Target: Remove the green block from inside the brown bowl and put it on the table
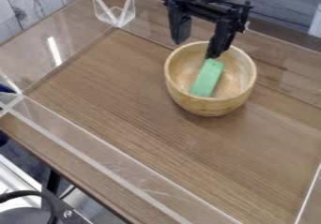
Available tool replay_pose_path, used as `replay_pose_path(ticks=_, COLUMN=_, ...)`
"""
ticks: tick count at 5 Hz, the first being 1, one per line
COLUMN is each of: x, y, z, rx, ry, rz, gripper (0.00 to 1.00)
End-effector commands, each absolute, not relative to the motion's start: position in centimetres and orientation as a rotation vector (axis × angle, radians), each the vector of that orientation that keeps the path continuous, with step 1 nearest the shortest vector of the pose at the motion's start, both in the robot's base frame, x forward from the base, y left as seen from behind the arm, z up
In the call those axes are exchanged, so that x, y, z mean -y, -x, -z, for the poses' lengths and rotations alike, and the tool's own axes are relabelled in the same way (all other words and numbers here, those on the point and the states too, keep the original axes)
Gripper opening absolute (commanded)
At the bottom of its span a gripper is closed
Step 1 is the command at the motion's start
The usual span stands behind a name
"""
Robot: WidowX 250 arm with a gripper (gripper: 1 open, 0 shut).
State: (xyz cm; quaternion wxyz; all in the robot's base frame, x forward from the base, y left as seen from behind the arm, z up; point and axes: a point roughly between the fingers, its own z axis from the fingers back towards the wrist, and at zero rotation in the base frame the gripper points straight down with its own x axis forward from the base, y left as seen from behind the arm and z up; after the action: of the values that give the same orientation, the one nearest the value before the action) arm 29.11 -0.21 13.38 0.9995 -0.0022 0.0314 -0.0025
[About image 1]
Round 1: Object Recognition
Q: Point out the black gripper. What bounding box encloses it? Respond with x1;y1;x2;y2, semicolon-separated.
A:
165;0;253;59

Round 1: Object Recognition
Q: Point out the green rectangular block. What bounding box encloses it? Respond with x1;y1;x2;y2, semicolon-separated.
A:
190;58;225;97

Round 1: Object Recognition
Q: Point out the brown wooden bowl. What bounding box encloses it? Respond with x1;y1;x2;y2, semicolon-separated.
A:
165;41;257;116

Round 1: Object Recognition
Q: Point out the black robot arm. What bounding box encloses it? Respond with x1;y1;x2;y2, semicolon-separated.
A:
165;0;253;59

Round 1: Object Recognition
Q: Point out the black metal table leg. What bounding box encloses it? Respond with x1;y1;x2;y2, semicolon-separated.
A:
47;171;62;194

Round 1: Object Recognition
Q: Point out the grey metal clamp plate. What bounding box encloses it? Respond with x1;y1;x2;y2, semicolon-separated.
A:
42;189;94;224

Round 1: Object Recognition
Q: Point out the clear acrylic corner bracket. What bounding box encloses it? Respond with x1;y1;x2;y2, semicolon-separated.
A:
92;0;135;28

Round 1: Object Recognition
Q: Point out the clear acrylic front wall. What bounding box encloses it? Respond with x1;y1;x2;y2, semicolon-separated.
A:
0;78;241;224

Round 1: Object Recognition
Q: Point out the black cable loop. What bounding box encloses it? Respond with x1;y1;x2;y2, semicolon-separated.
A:
0;189;58;224

